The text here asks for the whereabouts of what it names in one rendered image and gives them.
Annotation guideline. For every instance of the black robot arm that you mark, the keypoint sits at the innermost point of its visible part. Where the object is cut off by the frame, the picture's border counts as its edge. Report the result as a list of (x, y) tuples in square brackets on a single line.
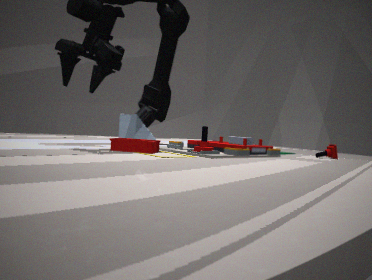
[(173, 22)]

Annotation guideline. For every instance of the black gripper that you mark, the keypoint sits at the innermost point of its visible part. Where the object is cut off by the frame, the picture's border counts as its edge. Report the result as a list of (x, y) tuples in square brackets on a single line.
[(70, 50)]

